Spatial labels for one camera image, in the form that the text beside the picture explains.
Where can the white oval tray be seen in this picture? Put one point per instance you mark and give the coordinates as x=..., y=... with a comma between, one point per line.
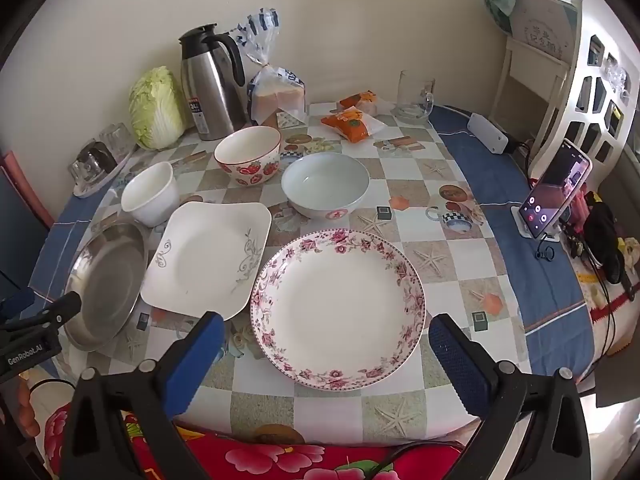
x=107, y=170

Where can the dark brown glass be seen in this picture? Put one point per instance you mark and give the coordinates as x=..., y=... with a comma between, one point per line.
x=100, y=152

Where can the square white plate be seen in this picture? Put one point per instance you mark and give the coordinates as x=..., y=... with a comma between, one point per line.
x=210, y=260

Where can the stainless steel thermos jug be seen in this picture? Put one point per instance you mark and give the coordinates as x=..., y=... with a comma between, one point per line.
x=210, y=85

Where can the white lattice chair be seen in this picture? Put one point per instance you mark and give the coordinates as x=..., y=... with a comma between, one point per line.
x=585, y=95

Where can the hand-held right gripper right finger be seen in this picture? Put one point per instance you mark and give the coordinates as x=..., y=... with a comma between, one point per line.
x=460, y=360

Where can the checkered printed tablecloth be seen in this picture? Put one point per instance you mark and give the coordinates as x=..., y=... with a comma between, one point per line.
x=415, y=200

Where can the round floral plate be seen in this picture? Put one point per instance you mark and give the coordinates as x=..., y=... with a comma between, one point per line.
x=337, y=310

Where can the strawberry print bowl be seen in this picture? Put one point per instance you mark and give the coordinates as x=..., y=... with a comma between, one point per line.
x=247, y=155

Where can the smartphone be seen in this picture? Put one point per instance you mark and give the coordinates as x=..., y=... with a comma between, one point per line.
x=555, y=192

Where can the bagged sliced bread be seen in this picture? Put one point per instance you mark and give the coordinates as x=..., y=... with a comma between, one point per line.
x=277, y=90

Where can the pale blue bowl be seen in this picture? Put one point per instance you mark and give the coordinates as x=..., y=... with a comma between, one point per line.
x=325, y=185

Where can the teal cloth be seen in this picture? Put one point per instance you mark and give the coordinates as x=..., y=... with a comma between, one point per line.
x=500, y=5

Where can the small white bowl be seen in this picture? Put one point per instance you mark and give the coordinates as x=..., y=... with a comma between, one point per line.
x=150, y=200

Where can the grey printed box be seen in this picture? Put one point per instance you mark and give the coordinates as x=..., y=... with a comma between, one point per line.
x=545, y=20

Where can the clear drinking glass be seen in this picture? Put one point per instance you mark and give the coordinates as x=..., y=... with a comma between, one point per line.
x=82, y=170
x=117, y=136

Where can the black bag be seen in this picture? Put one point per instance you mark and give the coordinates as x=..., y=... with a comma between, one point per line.
x=602, y=240

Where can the dark blue furniture panel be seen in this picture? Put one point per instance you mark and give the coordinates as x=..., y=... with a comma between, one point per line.
x=20, y=215

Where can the stainless steel basin plate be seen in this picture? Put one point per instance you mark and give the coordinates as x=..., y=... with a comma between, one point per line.
x=107, y=285

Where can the napa cabbage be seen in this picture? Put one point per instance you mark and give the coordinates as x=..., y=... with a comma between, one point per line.
x=155, y=110

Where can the yellow red crocheted cloth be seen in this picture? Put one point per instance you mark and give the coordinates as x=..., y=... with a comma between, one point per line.
x=612, y=300

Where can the glass mug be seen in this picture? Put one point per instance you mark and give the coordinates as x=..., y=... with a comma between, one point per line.
x=415, y=95

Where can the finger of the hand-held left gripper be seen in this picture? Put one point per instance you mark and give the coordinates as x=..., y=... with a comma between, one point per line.
x=15, y=304
x=62, y=307

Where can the orange snack packet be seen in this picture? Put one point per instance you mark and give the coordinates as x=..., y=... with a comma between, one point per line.
x=350, y=124
x=357, y=101

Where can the white phone stand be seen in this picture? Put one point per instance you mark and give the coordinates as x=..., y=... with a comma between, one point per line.
x=525, y=220

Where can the red floral blanket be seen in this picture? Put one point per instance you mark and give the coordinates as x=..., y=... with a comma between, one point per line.
x=260, y=460

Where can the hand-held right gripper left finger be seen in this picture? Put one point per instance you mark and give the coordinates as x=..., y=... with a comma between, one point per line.
x=197, y=360

